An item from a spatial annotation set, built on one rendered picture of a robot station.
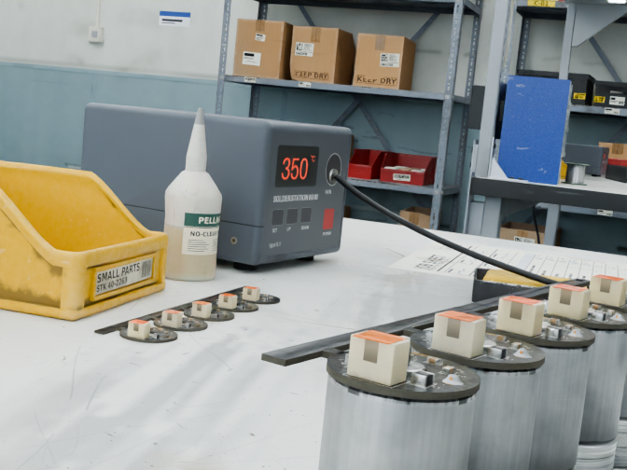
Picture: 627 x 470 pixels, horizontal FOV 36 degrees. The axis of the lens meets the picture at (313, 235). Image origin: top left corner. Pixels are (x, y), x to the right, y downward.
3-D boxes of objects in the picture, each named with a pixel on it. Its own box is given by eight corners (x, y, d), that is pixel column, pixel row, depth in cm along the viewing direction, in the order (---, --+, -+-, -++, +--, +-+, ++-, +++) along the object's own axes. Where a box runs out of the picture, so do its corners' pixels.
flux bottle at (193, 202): (208, 283, 55) (223, 110, 54) (151, 277, 55) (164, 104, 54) (220, 274, 58) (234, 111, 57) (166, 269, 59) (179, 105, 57)
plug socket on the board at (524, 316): (546, 333, 20) (550, 300, 20) (530, 338, 19) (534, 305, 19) (509, 324, 20) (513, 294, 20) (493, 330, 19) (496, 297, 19)
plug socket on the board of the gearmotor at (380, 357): (414, 379, 15) (419, 338, 15) (386, 388, 14) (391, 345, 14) (371, 367, 15) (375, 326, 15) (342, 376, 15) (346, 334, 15)
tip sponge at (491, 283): (589, 301, 62) (592, 278, 62) (598, 318, 56) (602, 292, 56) (472, 287, 63) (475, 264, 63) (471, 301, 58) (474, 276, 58)
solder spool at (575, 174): (591, 186, 235) (593, 164, 234) (580, 185, 230) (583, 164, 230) (567, 182, 239) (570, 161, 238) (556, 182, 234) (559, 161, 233)
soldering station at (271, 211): (342, 261, 69) (356, 128, 68) (256, 277, 59) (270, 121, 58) (175, 231, 76) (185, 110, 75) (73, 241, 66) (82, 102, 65)
